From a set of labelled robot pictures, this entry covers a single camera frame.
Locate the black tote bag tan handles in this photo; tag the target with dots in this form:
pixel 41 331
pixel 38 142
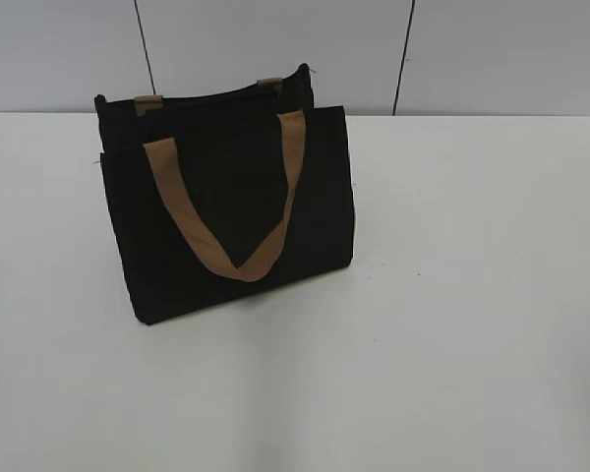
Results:
pixel 219 197

